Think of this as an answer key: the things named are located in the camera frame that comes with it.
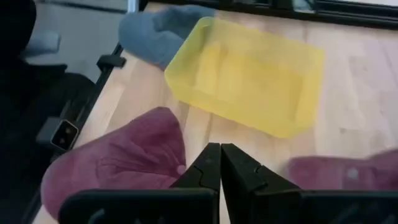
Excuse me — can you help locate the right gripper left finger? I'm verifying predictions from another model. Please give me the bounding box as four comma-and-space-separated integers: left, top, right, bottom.
58, 142, 221, 224

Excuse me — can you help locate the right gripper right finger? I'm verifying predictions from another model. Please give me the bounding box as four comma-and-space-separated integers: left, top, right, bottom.
221, 143, 398, 224

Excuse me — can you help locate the maroon baseball hat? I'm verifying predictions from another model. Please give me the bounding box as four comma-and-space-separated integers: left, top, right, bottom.
40, 106, 187, 220
285, 149, 398, 192

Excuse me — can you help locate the blue-grey baseball hat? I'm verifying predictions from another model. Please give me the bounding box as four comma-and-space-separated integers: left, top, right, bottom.
118, 4, 215, 71

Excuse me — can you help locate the translucent yellow plastic bin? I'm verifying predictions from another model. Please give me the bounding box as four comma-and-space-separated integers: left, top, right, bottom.
164, 16, 326, 139

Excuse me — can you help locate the black chair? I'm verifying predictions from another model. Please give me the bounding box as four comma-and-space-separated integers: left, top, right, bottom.
0, 0, 96, 224

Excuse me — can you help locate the small silver black camera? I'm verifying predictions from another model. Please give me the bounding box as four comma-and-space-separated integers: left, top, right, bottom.
35, 116, 80, 152

